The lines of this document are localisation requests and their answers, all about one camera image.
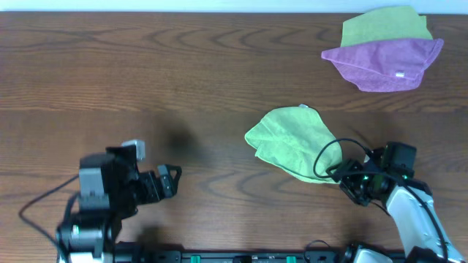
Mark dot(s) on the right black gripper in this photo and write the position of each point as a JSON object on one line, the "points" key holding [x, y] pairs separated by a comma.
{"points": [[346, 177]]}

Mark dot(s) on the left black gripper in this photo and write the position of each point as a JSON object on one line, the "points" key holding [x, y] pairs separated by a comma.
{"points": [[161, 183]]}

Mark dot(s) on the light green microfiber cloth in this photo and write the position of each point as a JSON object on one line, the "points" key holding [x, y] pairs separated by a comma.
{"points": [[296, 139]]}

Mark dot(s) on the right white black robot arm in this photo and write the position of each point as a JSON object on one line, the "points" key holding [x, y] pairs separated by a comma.
{"points": [[387, 176]]}

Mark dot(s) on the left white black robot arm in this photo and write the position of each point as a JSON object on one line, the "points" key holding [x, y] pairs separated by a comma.
{"points": [[111, 189]]}

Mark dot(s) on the purple microfiber cloth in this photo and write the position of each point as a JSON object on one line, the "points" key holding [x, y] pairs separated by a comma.
{"points": [[385, 66]]}

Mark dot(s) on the olive green cloth underneath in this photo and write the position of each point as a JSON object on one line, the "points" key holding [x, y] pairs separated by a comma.
{"points": [[386, 23]]}

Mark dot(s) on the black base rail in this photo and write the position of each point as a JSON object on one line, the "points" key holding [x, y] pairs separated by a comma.
{"points": [[315, 256]]}

